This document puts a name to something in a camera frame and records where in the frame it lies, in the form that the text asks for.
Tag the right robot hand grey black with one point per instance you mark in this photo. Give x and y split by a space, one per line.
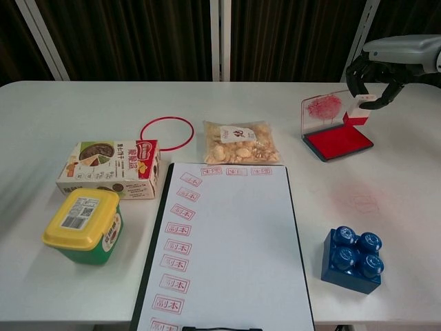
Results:
403 48

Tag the red white stamp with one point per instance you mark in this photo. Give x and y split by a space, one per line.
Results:
356 117

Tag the food carton box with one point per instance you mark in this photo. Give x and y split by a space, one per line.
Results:
110 165

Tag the red ink pad clear lid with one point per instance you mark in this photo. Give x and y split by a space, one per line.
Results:
337 141

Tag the clear bag of snacks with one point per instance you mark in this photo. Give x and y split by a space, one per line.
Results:
241 146

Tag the blue building block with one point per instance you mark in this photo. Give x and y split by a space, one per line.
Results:
348 272

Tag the white stamped paper sheet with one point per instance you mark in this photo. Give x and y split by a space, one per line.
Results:
234 248

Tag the dark brown curtain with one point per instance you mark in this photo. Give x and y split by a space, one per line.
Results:
138 34

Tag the black clipboard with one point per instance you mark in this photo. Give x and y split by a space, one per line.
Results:
220 329

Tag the green container yellow lid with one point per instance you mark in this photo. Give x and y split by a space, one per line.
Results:
81 220

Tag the white slanted frame post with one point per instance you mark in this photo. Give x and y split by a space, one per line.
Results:
360 27
41 38

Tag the white upright frame post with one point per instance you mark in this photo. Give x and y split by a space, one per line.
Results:
220 38

